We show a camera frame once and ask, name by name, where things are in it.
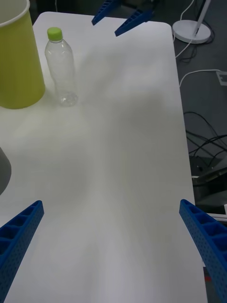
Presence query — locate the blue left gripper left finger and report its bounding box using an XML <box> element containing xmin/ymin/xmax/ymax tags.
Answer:
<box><xmin>0</xmin><ymin>200</ymin><xmax>45</xmax><ymax>303</ymax></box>

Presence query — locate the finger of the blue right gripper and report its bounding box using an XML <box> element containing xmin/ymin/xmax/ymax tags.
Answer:
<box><xmin>91</xmin><ymin>0</ymin><xmax>122</xmax><ymax>26</ymax></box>
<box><xmin>114</xmin><ymin>9</ymin><xmax>155</xmax><ymax>37</ymax></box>

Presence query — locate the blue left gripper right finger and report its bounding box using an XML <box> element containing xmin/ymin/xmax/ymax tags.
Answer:
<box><xmin>179</xmin><ymin>199</ymin><xmax>227</xmax><ymax>303</ymax></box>

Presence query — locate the clear bottle with green cap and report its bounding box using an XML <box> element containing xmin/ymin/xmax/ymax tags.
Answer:
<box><xmin>44</xmin><ymin>27</ymin><xmax>79</xmax><ymax>107</ymax></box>

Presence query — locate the dark equipment box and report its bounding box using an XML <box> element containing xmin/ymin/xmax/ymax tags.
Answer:
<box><xmin>190</xmin><ymin>155</ymin><xmax>227</xmax><ymax>206</ymax></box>

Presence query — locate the white stand with round base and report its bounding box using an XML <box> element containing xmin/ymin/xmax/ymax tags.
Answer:
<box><xmin>172</xmin><ymin>0</ymin><xmax>212</xmax><ymax>44</ymax></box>

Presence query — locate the grey plastic bin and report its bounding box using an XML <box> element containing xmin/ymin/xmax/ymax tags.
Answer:
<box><xmin>0</xmin><ymin>146</ymin><xmax>12</xmax><ymax>196</ymax></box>

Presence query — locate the yellow-green plastic bin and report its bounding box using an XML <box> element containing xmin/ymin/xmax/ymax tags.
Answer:
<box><xmin>0</xmin><ymin>0</ymin><xmax>46</xmax><ymax>110</ymax></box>

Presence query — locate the white socket box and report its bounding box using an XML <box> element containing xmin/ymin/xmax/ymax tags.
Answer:
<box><xmin>216</xmin><ymin>70</ymin><xmax>227</xmax><ymax>86</ymax></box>

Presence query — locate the white cable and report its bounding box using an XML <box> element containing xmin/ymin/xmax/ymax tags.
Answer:
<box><xmin>179</xmin><ymin>69</ymin><xmax>222</xmax><ymax>87</ymax></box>
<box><xmin>175</xmin><ymin>0</ymin><xmax>196</xmax><ymax>58</ymax></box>

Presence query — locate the black cable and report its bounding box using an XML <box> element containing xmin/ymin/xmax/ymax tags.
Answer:
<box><xmin>183</xmin><ymin>111</ymin><xmax>227</xmax><ymax>152</ymax></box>

